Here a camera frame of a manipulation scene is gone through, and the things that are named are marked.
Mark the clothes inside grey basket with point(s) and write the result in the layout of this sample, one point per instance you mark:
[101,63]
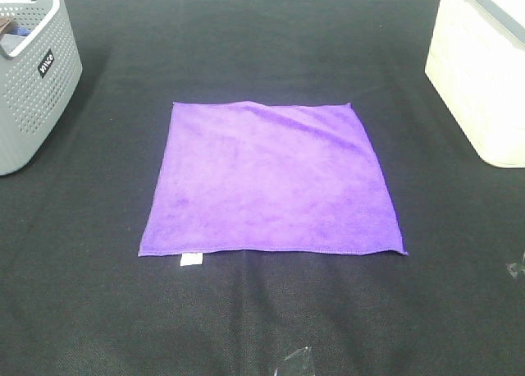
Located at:
[12,35]

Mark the grey perforated laundry basket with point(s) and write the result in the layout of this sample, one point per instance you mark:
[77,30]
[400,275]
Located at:
[38,78]

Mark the clear tape piece right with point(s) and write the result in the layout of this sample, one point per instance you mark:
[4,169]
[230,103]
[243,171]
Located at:
[517,269]

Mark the white storage box with lid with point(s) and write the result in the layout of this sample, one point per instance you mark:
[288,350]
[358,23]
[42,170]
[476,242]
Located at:
[475,62]

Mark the purple microfiber towel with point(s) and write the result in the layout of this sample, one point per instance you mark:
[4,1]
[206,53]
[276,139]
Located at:
[246,176]

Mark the clear tape strip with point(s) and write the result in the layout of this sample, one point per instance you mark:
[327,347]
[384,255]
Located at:
[298,363]

